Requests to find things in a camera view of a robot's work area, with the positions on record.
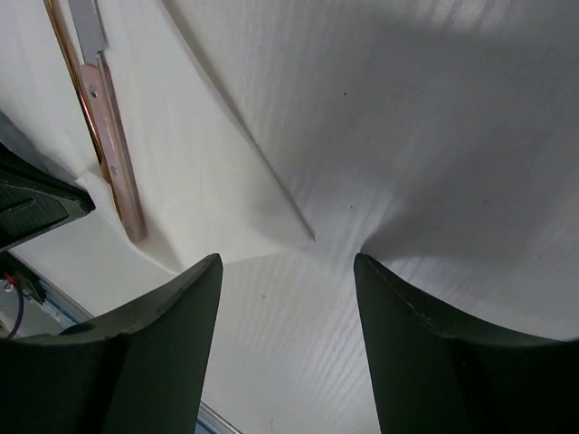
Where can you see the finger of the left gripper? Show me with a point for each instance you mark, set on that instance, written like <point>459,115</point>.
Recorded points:
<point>33,202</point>

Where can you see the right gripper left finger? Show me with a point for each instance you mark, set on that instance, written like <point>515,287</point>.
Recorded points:
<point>135,361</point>

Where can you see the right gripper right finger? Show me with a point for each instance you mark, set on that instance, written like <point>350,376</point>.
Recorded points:
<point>437,369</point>

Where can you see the gold fork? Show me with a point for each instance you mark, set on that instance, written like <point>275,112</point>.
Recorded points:
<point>73,67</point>

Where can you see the pink handled knife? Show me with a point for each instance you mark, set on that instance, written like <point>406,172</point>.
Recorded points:
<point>99,85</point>

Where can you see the white paper napkin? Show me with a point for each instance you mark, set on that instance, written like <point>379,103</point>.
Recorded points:
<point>204,185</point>

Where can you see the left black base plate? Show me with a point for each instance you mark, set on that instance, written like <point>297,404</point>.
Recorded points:
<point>13,271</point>

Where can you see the aluminium front rail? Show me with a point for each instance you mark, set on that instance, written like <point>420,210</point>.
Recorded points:
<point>135,352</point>

